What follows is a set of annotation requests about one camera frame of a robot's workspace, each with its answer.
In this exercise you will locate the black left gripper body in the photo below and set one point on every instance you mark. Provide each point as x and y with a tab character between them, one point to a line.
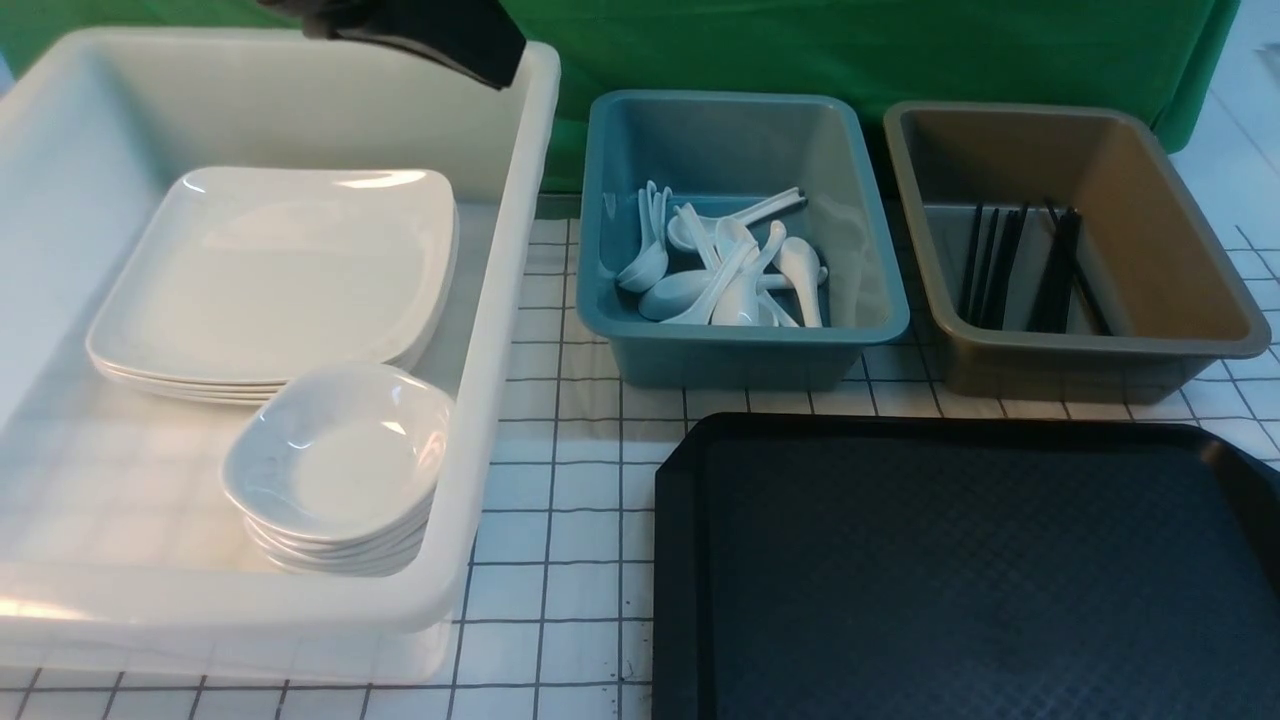
478	39

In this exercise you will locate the large white rice plate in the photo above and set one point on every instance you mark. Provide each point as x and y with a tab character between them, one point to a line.
280	270

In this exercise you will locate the white bowl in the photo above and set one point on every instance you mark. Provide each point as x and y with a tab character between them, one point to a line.
394	546
336	457
350	540

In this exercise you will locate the white ceramic soup spoon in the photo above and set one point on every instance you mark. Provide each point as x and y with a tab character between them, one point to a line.
732	270

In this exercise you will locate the bottom white square plate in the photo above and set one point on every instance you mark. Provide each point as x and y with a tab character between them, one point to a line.
203	397

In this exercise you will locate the middle white square plate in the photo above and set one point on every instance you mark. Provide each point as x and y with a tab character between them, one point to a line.
111	372

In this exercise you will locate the blue-grey plastic bin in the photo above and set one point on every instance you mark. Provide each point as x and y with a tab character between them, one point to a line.
722	152

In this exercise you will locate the white spoon in bin left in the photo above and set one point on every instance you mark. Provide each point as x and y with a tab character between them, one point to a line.
651	263

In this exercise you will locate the white spoon in bin long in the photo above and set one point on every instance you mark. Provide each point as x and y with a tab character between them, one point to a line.
680	239

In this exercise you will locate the white spoon in bin centre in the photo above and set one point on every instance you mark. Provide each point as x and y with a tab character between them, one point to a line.
740	303

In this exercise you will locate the white spoon in bin right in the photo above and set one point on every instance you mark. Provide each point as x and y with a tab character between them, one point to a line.
799	262

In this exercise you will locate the lower white stacked bowls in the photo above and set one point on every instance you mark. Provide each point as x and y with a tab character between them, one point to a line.
369	565

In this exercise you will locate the black chopstick left bundle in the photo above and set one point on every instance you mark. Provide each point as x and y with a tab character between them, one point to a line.
993	244

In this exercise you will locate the black chopstick bundle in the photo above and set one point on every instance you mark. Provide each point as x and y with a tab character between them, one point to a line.
993	244
1061	276

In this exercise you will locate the brown plastic bin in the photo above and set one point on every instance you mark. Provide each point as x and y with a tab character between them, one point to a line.
1172	298

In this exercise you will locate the black serving tray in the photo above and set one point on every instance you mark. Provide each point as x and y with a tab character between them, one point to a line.
850	567

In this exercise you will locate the large white plastic bin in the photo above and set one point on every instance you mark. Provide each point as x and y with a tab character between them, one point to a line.
120	550

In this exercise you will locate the black chopstick right bundle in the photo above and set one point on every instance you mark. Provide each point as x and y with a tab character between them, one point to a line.
1061	276

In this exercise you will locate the green backdrop cloth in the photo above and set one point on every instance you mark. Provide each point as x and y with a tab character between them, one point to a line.
1152	59

